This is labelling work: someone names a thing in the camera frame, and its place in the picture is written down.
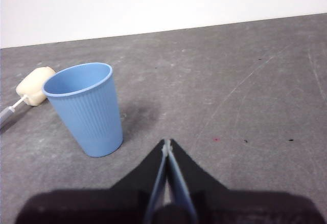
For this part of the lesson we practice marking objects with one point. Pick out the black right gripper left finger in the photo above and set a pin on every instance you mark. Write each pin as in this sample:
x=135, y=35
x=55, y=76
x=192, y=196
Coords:
x=115, y=203

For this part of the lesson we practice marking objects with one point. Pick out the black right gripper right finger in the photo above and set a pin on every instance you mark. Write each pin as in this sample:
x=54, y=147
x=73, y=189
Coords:
x=230, y=206

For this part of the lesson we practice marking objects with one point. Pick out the blue ribbed plastic cup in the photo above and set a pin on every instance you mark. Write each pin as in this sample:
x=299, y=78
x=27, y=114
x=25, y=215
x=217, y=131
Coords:
x=89, y=116

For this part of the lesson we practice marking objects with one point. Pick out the cup brush with sponge head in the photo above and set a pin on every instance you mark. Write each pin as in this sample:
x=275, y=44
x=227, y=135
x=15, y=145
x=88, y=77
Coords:
x=35, y=86

